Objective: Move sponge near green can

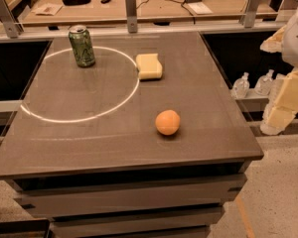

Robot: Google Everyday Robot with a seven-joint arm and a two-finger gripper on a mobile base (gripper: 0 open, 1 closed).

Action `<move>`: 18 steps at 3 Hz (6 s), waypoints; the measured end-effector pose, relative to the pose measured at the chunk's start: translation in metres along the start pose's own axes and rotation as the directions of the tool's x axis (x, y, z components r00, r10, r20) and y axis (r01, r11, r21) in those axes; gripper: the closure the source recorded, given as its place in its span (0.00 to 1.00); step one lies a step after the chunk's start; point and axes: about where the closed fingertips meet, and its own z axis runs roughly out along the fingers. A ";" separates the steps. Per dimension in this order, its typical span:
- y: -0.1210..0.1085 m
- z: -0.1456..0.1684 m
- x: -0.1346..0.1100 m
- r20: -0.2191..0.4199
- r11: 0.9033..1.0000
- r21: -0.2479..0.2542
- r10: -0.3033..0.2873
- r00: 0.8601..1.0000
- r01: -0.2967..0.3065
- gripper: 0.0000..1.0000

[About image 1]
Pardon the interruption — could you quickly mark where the yellow sponge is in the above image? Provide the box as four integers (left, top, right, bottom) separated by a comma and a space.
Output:
136, 54, 163, 80

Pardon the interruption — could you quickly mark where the green soda can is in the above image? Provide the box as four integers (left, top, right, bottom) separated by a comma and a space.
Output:
69, 25, 95, 67

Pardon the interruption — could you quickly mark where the metal bracket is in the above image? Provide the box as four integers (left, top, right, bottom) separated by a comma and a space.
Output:
0, 0, 23, 38
125, 0, 138, 33
239, 0, 261, 28

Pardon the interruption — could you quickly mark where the grey drawer cabinet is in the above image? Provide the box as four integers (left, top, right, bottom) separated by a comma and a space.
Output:
4, 162, 252, 238

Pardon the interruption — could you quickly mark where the right metal bracket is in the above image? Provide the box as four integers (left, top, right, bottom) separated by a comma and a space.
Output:
239, 0, 261, 28

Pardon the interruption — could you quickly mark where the left metal bracket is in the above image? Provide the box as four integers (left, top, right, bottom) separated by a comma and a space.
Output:
0, 0, 23, 38

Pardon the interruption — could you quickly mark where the black object on desk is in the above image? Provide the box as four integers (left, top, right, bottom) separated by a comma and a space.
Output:
63, 0, 91, 6

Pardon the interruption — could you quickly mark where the orange fruit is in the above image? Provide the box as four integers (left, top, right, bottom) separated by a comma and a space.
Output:
155, 110, 181, 136

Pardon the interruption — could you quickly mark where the clear bottle right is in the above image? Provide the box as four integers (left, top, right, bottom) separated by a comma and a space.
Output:
254, 69, 274, 96

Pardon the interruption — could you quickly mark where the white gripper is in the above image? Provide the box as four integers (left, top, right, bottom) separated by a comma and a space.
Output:
260, 10, 298, 135

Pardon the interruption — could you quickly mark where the white paper right desk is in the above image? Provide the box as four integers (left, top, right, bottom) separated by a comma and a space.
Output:
189, 2, 213, 15

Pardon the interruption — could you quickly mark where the small black remote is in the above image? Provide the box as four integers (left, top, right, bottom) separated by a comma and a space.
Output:
100, 0, 111, 4

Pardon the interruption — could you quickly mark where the clear bottle left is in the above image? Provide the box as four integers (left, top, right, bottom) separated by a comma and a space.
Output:
231, 72, 249, 99

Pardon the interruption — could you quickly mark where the paper sheet on desk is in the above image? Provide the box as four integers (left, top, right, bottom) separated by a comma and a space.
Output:
35, 3, 62, 16

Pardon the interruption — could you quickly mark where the middle metal bracket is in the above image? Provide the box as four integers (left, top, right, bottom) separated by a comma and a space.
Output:
125, 0, 138, 33

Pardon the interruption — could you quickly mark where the clear bottle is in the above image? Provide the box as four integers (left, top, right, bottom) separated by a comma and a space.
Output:
254, 69, 274, 96
231, 72, 249, 99

